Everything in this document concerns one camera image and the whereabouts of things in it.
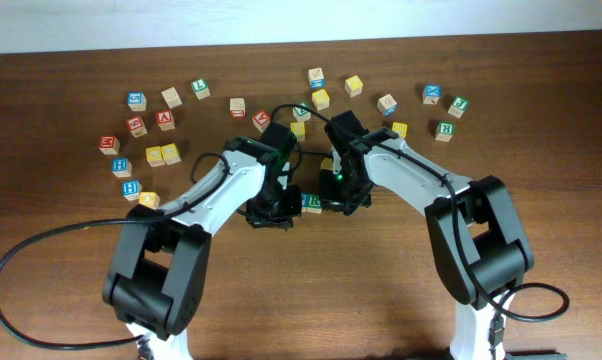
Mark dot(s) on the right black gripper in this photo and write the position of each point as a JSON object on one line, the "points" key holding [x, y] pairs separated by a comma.
{"points": [[346, 198]]}

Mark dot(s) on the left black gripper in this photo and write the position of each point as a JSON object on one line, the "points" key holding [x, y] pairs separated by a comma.
{"points": [[270, 214]]}

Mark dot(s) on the green r block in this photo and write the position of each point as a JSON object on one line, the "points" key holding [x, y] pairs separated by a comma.
{"points": [[444, 131], [314, 204]]}

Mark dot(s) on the blue P block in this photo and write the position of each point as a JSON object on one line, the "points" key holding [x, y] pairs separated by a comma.
{"points": [[304, 201]]}

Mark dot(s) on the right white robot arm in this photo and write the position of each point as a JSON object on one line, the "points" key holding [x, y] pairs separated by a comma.
{"points": [[480, 249]]}

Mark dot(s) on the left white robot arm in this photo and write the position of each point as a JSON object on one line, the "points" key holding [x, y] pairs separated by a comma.
{"points": [[157, 274]]}

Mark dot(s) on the yellow block centre lower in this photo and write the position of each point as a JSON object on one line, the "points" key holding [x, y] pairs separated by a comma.
{"points": [[327, 164]]}

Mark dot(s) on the yellow block below Z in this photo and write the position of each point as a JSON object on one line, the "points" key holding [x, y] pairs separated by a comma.
{"points": [[298, 129]]}

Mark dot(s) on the red A block tilted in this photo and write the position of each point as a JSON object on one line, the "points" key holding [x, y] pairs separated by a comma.
{"points": [[261, 120]]}

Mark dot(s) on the green Z block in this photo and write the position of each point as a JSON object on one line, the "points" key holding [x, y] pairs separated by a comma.
{"points": [[301, 113]]}

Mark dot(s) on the plain block right centre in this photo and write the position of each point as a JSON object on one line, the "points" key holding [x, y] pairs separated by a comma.
{"points": [[387, 104]]}

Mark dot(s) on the yellow block above Z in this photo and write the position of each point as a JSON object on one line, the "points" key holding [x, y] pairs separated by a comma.
{"points": [[320, 99]]}

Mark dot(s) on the yellow block top right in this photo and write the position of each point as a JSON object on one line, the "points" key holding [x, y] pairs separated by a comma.
{"points": [[353, 86]]}

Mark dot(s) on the plain block red side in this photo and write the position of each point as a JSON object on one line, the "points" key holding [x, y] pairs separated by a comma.
{"points": [[237, 107]]}

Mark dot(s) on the plain block blue side top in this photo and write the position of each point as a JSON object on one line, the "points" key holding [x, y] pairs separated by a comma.
{"points": [[316, 78]]}

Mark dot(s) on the yellow G block pair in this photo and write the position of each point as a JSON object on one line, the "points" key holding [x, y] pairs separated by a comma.
{"points": [[170, 154]]}

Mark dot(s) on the yellow O block left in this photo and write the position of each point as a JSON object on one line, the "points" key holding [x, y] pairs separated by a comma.
{"points": [[149, 199]]}

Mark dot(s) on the yellow O block pair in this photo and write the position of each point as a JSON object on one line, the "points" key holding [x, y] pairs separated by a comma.
{"points": [[154, 156]]}

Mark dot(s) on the blue X block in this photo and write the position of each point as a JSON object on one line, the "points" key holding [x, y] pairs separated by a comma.
{"points": [[431, 94]]}

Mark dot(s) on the red A block left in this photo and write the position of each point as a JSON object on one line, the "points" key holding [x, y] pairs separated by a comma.
{"points": [[165, 120]]}

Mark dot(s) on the green L block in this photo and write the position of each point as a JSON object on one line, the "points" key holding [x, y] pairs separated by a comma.
{"points": [[200, 88]]}

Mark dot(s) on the green J block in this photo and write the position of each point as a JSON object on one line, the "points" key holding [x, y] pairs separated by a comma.
{"points": [[458, 106]]}

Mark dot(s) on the blue H block lower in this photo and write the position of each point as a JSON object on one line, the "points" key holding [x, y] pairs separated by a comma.
{"points": [[131, 190]]}

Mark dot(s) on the blue h block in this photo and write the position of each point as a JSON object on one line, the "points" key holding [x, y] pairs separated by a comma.
{"points": [[121, 167], [131, 190]]}

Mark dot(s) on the plain wooden block left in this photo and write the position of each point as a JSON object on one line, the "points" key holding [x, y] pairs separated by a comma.
{"points": [[171, 97]]}

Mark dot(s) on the blue H block upper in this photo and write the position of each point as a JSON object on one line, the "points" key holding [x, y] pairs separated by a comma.
{"points": [[121, 167]]}

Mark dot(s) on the red nine block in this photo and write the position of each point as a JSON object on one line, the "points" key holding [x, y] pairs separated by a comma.
{"points": [[136, 126]]}

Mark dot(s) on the blue block far left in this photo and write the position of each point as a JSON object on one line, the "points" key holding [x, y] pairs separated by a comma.
{"points": [[137, 101]]}

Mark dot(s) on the red M block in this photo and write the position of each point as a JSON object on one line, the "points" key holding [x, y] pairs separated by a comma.
{"points": [[109, 145]]}

